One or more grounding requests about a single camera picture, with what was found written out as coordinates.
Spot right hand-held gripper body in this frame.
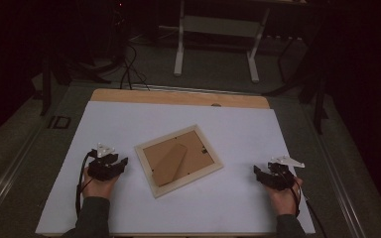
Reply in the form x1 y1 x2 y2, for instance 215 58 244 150
267 156 306 192

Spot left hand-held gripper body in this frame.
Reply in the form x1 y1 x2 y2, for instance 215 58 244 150
87 142 119 182

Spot light wooden picture frame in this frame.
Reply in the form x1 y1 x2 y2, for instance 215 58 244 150
134 124 225 199

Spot person's left hand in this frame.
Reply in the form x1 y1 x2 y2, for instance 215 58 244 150
81 167 120 200

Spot person's right hand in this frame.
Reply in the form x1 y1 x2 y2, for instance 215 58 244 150
266 177 304 216

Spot white table mat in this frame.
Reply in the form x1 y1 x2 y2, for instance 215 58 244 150
35 100 317 236

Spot black floor socket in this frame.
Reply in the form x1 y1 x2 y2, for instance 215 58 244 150
48 115 72 130

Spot black metal stand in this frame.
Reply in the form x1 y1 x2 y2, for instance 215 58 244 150
261 33 330 135
39 49 127 117

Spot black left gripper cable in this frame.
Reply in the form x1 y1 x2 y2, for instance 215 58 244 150
74 151 95 219

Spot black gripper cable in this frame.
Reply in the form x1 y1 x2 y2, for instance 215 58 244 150
287 178 328 238
74 151 95 219

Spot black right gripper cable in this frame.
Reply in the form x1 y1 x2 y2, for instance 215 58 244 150
287 178 328 238

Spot metal floor rail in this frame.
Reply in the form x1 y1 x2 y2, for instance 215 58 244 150
302 102 368 238
0 125 44 226

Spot black floor cables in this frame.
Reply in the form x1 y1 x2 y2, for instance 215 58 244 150
118 43 152 92

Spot white metal desk frame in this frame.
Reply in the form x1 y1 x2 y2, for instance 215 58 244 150
173 0 271 83

